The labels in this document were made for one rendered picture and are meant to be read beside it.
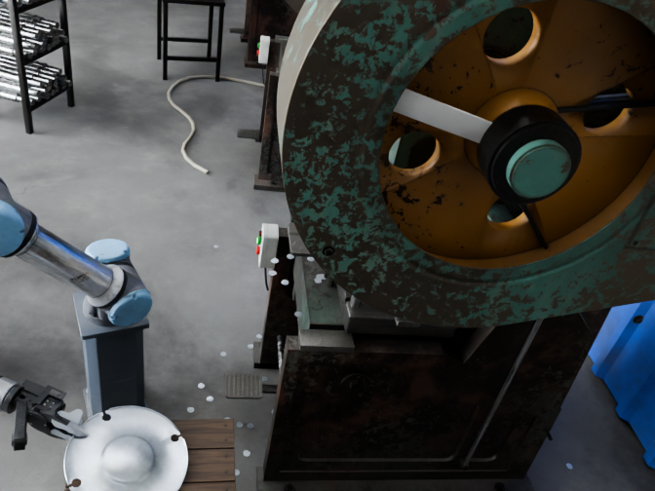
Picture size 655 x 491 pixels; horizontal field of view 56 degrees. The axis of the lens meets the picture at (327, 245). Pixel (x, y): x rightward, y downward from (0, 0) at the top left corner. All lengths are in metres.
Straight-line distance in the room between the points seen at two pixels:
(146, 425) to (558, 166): 1.19
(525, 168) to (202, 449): 1.11
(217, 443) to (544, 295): 0.92
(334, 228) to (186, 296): 1.59
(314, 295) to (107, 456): 0.65
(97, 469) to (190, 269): 1.29
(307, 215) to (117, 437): 0.86
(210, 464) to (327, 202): 0.87
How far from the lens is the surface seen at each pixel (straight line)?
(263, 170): 3.32
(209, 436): 1.72
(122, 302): 1.61
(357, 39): 0.92
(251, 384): 2.08
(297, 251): 1.61
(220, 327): 2.48
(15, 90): 3.76
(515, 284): 1.26
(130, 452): 1.66
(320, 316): 1.64
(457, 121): 1.04
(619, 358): 2.74
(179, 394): 2.26
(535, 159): 1.02
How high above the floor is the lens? 1.76
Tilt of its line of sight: 36 degrees down
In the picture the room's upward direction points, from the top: 12 degrees clockwise
